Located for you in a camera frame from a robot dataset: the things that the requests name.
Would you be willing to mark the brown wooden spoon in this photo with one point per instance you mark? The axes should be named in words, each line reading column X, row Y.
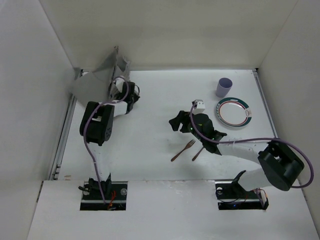
column 197, row 154

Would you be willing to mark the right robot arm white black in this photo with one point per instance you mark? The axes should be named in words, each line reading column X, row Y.
column 279, row 165

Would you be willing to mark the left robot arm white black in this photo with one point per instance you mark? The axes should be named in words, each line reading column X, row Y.
column 96, row 129

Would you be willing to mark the left aluminium table rail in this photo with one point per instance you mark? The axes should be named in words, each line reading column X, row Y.
column 54, row 167

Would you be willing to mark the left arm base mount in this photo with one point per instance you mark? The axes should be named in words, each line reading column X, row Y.
column 112, row 198

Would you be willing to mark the grey cloth placemat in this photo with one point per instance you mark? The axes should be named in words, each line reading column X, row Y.
column 95, row 85

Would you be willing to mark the brown wooden fork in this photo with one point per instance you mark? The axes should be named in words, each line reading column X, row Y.
column 187, row 146

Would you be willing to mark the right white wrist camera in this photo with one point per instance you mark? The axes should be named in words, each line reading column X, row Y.
column 198, row 106

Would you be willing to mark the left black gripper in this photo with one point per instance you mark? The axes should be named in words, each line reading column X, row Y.
column 133, row 93

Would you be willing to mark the white plate green rim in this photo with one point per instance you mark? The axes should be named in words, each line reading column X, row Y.
column 233, row 112

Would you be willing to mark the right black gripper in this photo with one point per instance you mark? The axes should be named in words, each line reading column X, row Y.
column 186, row 122

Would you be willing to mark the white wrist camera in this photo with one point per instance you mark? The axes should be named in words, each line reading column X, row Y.
column 116, row 86
column 198, row 106

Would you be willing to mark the lilac plastic cup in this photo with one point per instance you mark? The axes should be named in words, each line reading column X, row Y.
column 223, row 87

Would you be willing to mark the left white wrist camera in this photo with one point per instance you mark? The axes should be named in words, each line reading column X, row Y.
column 116, row 86

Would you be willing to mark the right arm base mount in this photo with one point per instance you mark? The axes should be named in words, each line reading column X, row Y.
column 232, row 196

